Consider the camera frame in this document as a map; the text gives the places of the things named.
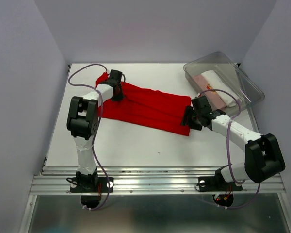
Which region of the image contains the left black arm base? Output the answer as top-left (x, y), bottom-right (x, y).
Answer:
top-left (66, 172), bottom-right (114, 193)

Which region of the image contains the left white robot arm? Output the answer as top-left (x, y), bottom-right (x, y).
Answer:
top-left (66, 70), bottom-right (125, 191)

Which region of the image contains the aluminium mounting rail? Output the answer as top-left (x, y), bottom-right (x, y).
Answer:
top-left (29, 166), bottom-right (286, 195)

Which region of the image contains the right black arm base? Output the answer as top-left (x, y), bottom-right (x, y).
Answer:
top-left (195, 166), bottom-right (243, 192)

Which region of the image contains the clear plastic bin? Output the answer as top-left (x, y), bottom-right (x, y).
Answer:
top-left (183, 52), bottom-right (265, 117)

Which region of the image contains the rolled pink t-shirt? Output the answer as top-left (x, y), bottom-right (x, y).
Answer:
top-left (191, 74), bottom-right (226, 110)

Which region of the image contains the rolled white t-shirt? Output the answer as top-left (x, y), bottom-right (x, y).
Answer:
top-left (201, 70), bottom-right (241, 107)

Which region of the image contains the red t-shirt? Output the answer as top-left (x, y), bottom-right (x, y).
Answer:
top-left (102, 82), bottom-right (191, 136)

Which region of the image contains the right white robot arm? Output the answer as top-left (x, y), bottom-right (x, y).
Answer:
top-left (181, 96), bottom-right (286, 189)

